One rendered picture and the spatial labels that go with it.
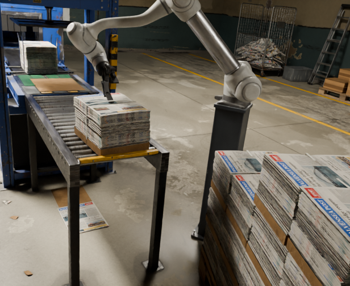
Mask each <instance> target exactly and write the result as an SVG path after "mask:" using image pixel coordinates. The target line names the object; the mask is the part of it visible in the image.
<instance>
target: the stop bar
mask: <svg viewBox="0 0 350 286"><path fill-rule="evenodd" d="M151 154H159V150H158V149H151V150H142V151H136V152H128V153H119V154H110V155H102V156H96V157H87V158H79V159H78V163H79V164H84V163H92V162H100V161H108V160H113V159H122V158H130V157H138V156H143V155H151Z"/></svg>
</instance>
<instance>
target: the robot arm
mask: <svg viewBox="0 0 350 286"><path fill-rule="evenodd" d="M172 12H174V13H175V14H176V15H177V16H178V18H179V19H180V20H181V21H183V22H186V23H187V24H188V26H189V27H190V28H191V30H192V31H193V32H194V33H195V35H196V36H197V38H199V40H200V41H201V43H202V44H203V45H204V47H205V48H206V49H207V51H208V52H209V54H211V56H212V57H213V59H214V60H215V61H216V63H217V64H218V65H219V67H220V68H221V69H222V70H223V72H224V73H225V75H224V90H223V95H216V96H215V99H216V100H218V101H217V104H220V105H224V106H230V107H235V108H239V109H243V110H244V109H245V108H246V106H247V105H249V104H251V102H252V101H254V100H256V99H257V98H258V97H259V96H260V95H261V92H262V84H261V82H260V80H259V79H258V78H257V77H256V75H255V74H254V73H253V72H252V68H251V66H250V64H249V63H248V62H246V61H238V60H237V59H236V57H235V56H234V54H233V53H232V52H231V51H230V49H229V47H228V46H227V45H226V43H225V42H224V41H223V39H222V38H221V37H220V35H219V34H218V33H217V31H216V30H215V28H214V27H213V25H212V24H211V23H210V21H209V20H208V19H207V17H206V16H205V14H204V13H203V12H202V10H201V4H200V2H199V0H157V1H156V2H155V3H154V4H153V5H152V6H151V7H150V8H149V9H148V10H147V11H146V12H144V13H143V14H140V15H136V16H124V17H116V18H105V19H101V20H98V21H96V22H94V23H91V24H87V23H85V24H81V23H78V22H73V23H71V24H69V25H68V27H67V29H66V32H67V35H68V38H69V40H70V41H71V42H72V44H73V45H74V46H75V47H76V48H77V49H78V50H79V51H81V52H82V53H83V54H84V55H85V56H86V58H87V59H88V60H89V61H90V62H91V63H92V65H93V67H94V70H95V71H96V72H97V73H98V75H99V76H101V77H102V81H101V84H102V89H103V95H104V97H106V98H107V100H108V101H109V100H113V98H112V96H111V93H110V92H109V74H110V77H111V79H112V81H113V83H119V81H118V79H117V77H116V75H115V72H114V70H115V68H114V67H113V66H111V65H110V64H109V62H108V60H107V56H106V52H105V50H104V48H103V46H102V45H101V44H100V43H99V42H97V41H96V40H97V37H98V34H99V33H100V32H101V31H103V30H105V29H108V28H127V27H141V26H144V25H147V24H150V23H152V22H154V21H155V20H158V19H160V18H162V17H164V16H167V15H169V14H170V13H172ZM106 81H107V82H106Z"/></svg>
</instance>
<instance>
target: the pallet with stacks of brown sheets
mask: <svg viewBox="0 0 350 286"><path fill-rule="evenodd" d="M327 91H328V93H330V92H334V93H337V94H340V97H339V98H337V97H335V96H331V95H328V94H326V93H327ZM318 94H321V95H324V96H328V97H330V98H334V99H337V100H341V101H343V102H346V103H350V101H348V97H350V69H340V71H339V76H338V78H325V82H324V85H323V87H320V88H319V91H318Z"/></svg>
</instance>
